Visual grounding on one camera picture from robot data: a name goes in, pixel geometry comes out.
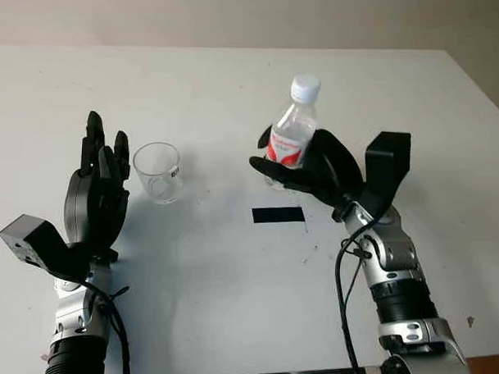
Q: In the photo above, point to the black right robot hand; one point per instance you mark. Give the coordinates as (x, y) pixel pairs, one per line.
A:
(336, 169)

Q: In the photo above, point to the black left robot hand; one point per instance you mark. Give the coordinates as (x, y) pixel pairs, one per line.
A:
(87, 202)

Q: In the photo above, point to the clear plastic water bottle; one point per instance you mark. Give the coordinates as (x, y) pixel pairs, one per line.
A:
(294, 127)

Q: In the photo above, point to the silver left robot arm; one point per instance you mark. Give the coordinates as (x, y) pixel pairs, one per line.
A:
(78, 324)

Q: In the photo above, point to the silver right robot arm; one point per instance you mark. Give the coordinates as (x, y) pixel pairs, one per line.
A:
(398, 274)

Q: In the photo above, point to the clear plastic cup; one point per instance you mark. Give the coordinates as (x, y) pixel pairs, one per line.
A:
(157, 177)

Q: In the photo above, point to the black tape strip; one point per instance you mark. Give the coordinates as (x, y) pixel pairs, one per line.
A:
(278, 215)

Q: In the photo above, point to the small brown scrap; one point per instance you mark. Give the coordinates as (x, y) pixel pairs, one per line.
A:
(470, 321)

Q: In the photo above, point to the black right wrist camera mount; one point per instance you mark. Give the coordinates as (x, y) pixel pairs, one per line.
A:
(387, 163)

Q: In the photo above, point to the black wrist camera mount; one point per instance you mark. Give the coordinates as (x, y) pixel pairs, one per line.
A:
(387, 163)
(34, 241)

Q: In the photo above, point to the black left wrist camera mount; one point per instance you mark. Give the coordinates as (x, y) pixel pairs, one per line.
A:
(34, 241)

